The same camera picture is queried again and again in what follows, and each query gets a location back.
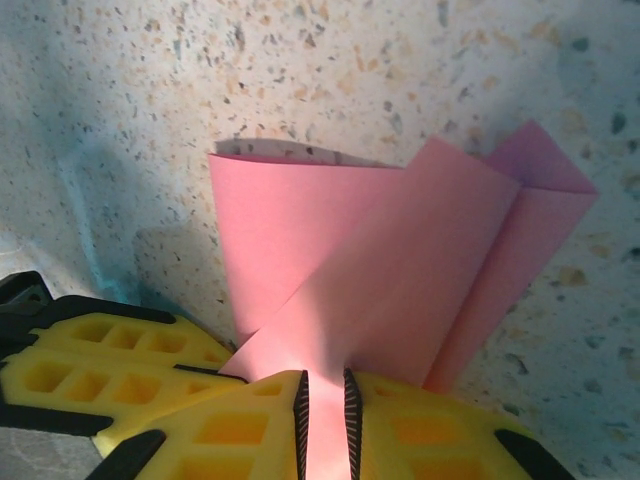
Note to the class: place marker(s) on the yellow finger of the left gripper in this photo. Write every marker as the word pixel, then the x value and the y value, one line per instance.
pixel 75 382
pixel 100 332

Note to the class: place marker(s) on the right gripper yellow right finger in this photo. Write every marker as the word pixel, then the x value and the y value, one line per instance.
pixel 425 440

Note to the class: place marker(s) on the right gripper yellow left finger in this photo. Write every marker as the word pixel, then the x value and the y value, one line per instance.
pixel 235 435

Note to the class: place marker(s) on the pink cloth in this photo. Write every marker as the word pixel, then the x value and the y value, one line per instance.
pixel 350 250

